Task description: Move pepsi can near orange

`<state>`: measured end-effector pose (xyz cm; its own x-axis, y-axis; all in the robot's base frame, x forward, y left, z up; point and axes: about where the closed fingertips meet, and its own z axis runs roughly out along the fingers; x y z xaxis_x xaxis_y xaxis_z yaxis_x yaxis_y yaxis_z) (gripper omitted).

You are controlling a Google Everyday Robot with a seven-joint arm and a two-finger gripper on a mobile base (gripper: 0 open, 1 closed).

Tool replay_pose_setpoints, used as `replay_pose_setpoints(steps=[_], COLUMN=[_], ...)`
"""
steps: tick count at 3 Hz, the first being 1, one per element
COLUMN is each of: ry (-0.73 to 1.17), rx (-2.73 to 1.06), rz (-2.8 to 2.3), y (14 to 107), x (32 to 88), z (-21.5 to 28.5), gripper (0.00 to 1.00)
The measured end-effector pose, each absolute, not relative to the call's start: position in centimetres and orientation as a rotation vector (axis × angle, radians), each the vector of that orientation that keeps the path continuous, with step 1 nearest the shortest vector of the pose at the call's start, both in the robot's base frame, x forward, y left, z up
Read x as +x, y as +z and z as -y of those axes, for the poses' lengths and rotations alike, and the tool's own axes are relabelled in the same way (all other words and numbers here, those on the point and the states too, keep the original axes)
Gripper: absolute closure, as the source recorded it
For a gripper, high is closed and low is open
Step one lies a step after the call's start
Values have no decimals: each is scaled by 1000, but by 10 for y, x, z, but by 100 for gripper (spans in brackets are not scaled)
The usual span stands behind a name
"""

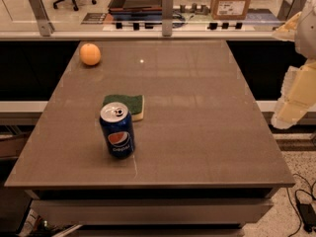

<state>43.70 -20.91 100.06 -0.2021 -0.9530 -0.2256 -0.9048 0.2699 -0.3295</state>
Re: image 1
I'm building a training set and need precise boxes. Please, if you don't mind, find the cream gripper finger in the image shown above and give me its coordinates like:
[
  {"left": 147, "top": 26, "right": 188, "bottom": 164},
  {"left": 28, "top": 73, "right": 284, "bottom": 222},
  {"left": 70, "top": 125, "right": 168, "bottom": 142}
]
[
  {"left": 271, "top": 59, "right": 316, "bottom": 129},
  {"left": 273, "top": 12, "right": 301, "bottom": 41}
]

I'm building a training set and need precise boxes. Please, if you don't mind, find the blue pepsi can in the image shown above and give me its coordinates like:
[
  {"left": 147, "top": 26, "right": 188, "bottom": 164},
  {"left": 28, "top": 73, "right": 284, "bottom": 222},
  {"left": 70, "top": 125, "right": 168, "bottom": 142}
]
[{"left": 99, "top": 102, "right": 135, "bottom": 159}]

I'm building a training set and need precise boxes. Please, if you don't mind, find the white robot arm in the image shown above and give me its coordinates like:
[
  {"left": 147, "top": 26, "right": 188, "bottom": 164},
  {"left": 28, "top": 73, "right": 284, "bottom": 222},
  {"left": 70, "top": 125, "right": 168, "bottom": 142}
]
[{"left": 271, "top": 0, "right": 316, "bottom": 129}]

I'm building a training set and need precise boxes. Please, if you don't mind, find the cardboard box with label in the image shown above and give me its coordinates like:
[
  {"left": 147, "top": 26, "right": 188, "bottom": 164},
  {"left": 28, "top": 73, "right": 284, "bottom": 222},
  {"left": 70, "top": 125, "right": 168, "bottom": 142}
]
[{"left": 210, "top": 0, "right": 251, "bottom": 20}]

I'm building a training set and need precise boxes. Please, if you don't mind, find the black power adapter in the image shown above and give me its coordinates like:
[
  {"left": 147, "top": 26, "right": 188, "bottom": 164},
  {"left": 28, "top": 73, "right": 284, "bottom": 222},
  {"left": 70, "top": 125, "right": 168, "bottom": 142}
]
[{"left": 297, "top": 203, "right": 316, "bottom": 233}]

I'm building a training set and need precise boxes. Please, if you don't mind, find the green yellow sponge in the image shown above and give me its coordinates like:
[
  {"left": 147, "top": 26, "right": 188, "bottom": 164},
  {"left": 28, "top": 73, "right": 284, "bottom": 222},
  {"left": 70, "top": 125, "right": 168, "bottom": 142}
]
[{"left": 103, "top": 95, "right": 144, "bottom": 121}]

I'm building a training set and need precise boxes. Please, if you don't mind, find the orange fruit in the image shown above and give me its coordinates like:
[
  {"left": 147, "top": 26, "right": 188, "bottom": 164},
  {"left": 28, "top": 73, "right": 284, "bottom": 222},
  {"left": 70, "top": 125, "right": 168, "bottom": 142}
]
[{"left": 79, "top": 43, "right": 101, "bottom": 66}]

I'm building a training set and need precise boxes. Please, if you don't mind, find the grey table drawer cabinet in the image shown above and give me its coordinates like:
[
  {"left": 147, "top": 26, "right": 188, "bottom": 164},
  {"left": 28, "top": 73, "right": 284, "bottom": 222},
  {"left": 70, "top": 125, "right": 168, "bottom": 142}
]
[{"left": 31, "top": 198, "right": 273, "bottom": 237}]

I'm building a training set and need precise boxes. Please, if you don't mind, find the right metal glass bracket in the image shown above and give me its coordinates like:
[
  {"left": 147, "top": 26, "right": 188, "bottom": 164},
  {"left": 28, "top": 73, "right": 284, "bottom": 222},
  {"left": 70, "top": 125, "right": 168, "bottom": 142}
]
[{"left": 277, "top": 0, "right": 307, "bottom": 21}]

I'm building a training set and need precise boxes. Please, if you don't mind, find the metal glass bracket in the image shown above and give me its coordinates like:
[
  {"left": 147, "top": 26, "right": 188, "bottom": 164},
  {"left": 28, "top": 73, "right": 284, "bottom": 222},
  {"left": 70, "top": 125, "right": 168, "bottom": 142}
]
[
  {"left": 162, "top": 0, "right": 174, "bottom": 37},
  {"left": 277, "top": 0, "right": 307, "bottom": 21},
  {"left": 29, "top": 0, "right": 54, "bottom": 37}
]

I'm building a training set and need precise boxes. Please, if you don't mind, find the black floor cable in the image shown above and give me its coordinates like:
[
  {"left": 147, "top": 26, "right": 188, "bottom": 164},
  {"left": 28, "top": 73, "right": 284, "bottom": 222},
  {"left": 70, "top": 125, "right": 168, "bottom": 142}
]
[{"left": 285, "top": 173, "right": 316, "bottom": 237}]

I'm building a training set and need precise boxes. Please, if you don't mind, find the middle metal glass bracket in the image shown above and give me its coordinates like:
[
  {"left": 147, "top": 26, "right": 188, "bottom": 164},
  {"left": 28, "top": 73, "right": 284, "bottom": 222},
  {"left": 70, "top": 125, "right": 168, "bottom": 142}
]
[{"left": 162, "top": 0, "right": 174, "bottom": 37}]

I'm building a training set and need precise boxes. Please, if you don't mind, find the left metal glass bracket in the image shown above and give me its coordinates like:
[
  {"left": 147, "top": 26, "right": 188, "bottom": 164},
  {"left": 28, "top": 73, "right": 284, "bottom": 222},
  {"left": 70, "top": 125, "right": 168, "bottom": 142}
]
[{"left": 29, "top": 0, "right": 54, "bottom": 37}]

